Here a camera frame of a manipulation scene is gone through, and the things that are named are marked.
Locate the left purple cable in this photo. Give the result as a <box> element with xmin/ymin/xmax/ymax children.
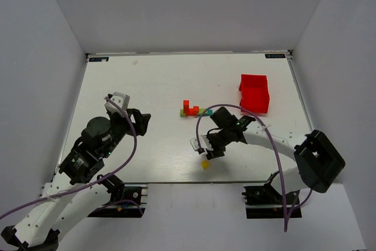
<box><xmin>0</xmin><ymin>95</ymin><xmax>137</xmax><ymax>221</ymax></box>

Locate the green cube block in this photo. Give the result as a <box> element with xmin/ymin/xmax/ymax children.
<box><xmin>180</xmin><ymin>109</ymin><xmax>186</xmax><ymax>117</ymax></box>

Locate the corner label sticker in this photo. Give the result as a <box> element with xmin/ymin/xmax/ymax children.
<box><xmin>89</xmin><ymin>57</ymin><xmax>109</xmax><ymax>62</ymax></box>
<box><xmin>265</xmin><ymin>53</ymin><xmax>286</xmax><ymax>59</ymax></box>

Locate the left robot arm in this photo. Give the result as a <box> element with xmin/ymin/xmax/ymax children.
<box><xmin>1</xmin><ymin>109</ymin><xmax>151</xmax><ymax>250</ymax></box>

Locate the red arch block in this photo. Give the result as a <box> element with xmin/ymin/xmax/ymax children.
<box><xmin>183</xmin><ymin>100</ymin><xmax>200</xmax><ymax>116</ymax></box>

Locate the red plastic bin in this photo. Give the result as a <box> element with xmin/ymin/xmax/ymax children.
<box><xmin>239</xmin><ymin>74</ymin><xmax>270</xmax><ymax>114</ymax></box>

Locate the right corner label sticker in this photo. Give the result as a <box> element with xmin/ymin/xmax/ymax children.
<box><xmin>265</xmin><ymin>53</ymin><xmax>286</xmax><ymax>59</ymax></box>

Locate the teal long block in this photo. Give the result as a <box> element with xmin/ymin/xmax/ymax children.
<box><xmin>198</xmin><ymin>108</ymin><xmax>213</xmax><ymax>116</ymax></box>

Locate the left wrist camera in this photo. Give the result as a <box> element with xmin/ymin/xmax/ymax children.
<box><xmin>105</xmin><ymin>92</ymin><xmax>130</xmax><ymax>118</ymax></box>

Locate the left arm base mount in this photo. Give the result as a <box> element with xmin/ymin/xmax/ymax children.
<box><xmin>88</xmin><ymin>185</ymin><xmax>148</xmax><ymax>219</ymax></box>

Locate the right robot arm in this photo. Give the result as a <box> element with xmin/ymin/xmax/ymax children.
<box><xmin>200</xmin><ymin>107</ymin><xmax>345</xmax><ymax>205</ymax></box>

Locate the green rectangular block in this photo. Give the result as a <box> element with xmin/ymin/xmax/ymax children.
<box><xmin>198</xmin><ymin>108</ymin><xmax>210</xmax><ymax>115</ymax></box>

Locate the left corner label sticker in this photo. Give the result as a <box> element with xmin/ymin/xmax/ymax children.
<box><xmin>89</xmin><ymin>57</ymin><xmax>109</xmax><ymax>62</ymax></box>

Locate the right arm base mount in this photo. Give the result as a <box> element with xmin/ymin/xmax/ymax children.
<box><xmin>241</xmin><ymin>186</ymin><xmax>284</xmax><ymax>219</ymax></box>

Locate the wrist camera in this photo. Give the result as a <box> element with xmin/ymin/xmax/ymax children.
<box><xmin>105</xmin><ymin>92</ymin><xmax>130</xmax><ymax>118</ymax></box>
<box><xmin>190</xmin><ymin>135</ymin><xmax>213</xmax><ymax>154</ymax></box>

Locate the yellow cube block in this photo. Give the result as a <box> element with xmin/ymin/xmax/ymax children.
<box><xmin>201</xmin><ymin>160</ymin><xmax>210</xmax><ymax>170</ymax></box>

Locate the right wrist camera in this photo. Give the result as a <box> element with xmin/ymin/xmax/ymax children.
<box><xmin>190</xmin><ymin>135</ymin><xmax>213</xmax><ymax>154</ymax></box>

